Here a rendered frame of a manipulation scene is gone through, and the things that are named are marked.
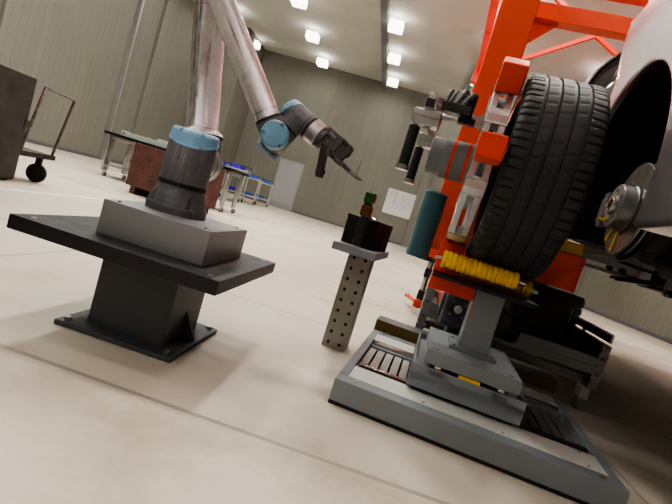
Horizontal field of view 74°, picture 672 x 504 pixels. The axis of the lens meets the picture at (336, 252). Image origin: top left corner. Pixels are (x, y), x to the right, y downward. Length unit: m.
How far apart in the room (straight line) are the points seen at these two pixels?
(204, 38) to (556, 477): 1.71
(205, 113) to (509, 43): 1.38
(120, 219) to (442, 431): 1.09
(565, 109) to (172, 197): 1.16
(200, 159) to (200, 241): 0.29
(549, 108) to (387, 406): 0.96
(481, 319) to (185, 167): 1.09
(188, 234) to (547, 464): 1.17
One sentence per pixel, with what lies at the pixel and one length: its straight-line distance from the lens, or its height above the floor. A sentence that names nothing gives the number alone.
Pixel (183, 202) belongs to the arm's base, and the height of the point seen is 0.45.
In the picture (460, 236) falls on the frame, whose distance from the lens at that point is 1.52.
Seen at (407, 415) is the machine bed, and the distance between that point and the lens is 1.39.
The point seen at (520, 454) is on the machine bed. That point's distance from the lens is 1.44.
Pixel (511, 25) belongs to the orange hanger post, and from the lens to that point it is 2.36.
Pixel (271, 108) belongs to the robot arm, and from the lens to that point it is 1.53.
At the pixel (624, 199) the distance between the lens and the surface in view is 1.73.
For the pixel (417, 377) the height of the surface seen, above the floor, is 0.12.
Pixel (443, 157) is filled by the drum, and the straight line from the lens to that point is 1.61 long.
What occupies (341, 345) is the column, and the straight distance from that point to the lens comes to 1.92.
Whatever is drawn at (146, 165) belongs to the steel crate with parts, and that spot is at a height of 0.42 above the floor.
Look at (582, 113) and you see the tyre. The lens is 1.46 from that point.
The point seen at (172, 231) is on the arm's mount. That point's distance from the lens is 1.33.
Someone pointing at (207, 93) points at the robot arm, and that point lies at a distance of 1.68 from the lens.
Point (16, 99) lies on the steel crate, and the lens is 3.72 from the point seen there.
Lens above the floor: 0.55
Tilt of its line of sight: 5 degrees down
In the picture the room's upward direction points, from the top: 17 degrees clockwise
